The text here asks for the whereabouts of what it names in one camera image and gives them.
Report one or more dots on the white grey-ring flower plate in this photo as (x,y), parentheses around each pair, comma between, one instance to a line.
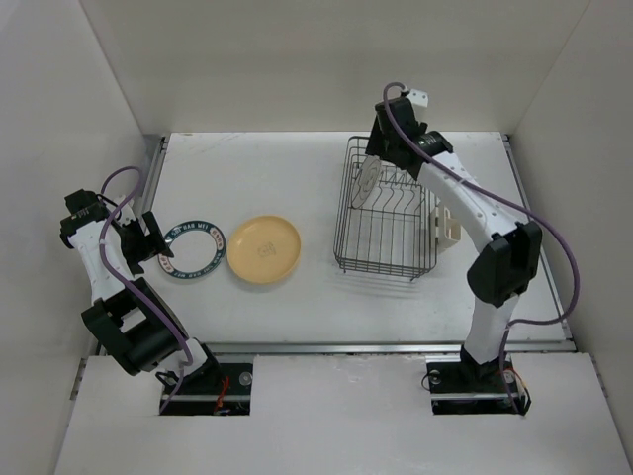
(364,183)

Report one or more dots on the yellow bear plate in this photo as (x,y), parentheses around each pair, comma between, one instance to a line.
(264,250)

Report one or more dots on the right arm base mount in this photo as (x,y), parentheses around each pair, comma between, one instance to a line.
(459,388)

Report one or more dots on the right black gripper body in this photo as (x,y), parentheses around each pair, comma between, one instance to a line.
(378,143)

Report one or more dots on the grey wire dish rack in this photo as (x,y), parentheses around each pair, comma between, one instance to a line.
(390,234)

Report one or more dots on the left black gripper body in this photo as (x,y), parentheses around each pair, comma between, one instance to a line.
(136,246)

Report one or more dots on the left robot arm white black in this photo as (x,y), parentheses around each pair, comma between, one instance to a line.
(126,316)

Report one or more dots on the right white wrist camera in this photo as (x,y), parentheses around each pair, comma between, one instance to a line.
(417,97)

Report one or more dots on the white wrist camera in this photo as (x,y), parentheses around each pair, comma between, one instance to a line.
(417,97)
(126,215)

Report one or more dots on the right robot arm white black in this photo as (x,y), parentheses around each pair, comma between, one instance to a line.
(508,250)

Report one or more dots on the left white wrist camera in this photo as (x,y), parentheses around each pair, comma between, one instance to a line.
(126,215)

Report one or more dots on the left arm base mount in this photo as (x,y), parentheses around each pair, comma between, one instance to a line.
(213,395)

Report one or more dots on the white cutlery holder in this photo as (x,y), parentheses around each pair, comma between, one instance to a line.
(444,228)

